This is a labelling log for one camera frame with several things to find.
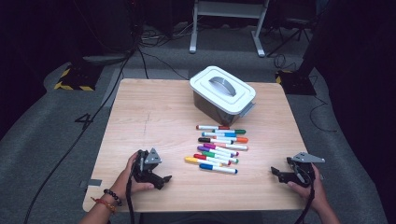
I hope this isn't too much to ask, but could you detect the white lid with grey handle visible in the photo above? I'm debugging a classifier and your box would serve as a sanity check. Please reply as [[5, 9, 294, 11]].
[[189, 64, 257, 116]]

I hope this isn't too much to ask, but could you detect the red orange bead bracelet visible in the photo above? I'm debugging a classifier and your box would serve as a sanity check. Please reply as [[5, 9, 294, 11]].
[[91, 196, 118, 215]]

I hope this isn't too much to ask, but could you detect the curved black floor cable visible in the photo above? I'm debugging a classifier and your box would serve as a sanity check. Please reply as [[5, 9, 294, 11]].
[[308, 94, 338, 133]]

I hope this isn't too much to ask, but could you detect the long black floor cable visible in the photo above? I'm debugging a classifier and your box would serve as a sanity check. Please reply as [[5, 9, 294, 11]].
[[23, 54, 132, 224]]

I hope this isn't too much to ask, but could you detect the coiled black floor cable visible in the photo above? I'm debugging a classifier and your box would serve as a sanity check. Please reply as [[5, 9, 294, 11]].
[[273, 53, 297, 72]]

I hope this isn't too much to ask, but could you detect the row of coloured markers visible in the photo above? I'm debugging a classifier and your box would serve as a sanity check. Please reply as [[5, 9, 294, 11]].
[[184, 124, 249, 175]]

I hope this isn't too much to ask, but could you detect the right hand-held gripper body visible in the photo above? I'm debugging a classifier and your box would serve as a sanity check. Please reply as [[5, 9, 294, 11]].
[[287, 151, 326, 188]]

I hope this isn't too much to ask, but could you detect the person's left hand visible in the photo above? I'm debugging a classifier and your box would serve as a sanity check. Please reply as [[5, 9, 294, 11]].
[[110, 151, 155, 203]]

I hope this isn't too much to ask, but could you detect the thin black floor cable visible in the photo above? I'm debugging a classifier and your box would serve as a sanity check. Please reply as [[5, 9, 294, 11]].
[[136, 46, 190, 81]]

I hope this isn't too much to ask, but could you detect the right hand-held gripper black cable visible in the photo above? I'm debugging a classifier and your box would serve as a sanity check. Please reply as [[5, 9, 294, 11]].
[[293, 167, 316, 224]]

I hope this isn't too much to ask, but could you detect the left hand-held gripper black cable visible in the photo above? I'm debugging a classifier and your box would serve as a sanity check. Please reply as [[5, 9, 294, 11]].
[[125, 161, 138, 224]]

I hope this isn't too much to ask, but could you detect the hand-held gripper black cable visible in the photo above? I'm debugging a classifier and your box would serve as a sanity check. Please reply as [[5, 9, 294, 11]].
[[125, 161, 138, 224], [293, 167, 316, 224]]

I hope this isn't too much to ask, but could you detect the person's right hand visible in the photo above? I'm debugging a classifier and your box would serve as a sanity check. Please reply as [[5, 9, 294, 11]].
[[288, 163, 330, 213]]

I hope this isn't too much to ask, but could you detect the black yellow striped stand base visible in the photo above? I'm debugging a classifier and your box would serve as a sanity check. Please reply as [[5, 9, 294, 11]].
[[275, 69, 318, 96], [53, 63, 104, 92]]

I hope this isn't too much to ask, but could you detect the bundle of floor cables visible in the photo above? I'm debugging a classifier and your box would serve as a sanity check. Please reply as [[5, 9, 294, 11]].
[[139, 24, 194, 48]]

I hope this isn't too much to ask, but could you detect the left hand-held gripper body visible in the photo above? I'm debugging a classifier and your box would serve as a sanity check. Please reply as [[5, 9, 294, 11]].
[[133, 147, 163, 185]]

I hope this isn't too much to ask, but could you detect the black bead bracelet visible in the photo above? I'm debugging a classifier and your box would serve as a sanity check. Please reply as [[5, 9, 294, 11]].
[[103, 189, 123, 207]]

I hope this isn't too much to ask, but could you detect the black tripod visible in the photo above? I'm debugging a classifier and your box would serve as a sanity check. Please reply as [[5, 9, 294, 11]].
[[266, 17, 312, 58]]

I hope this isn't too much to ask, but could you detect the white desk frame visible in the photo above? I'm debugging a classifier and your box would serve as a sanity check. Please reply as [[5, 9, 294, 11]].
[[189, 0, 271, 59]]

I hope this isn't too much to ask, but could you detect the transparent grey storage box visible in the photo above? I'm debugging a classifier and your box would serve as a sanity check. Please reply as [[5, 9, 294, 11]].
[[192, 91, 257, 127]]

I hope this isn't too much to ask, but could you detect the grey round stand base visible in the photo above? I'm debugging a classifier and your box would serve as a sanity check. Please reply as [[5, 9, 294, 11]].
[[82, 53, 129, 67]]

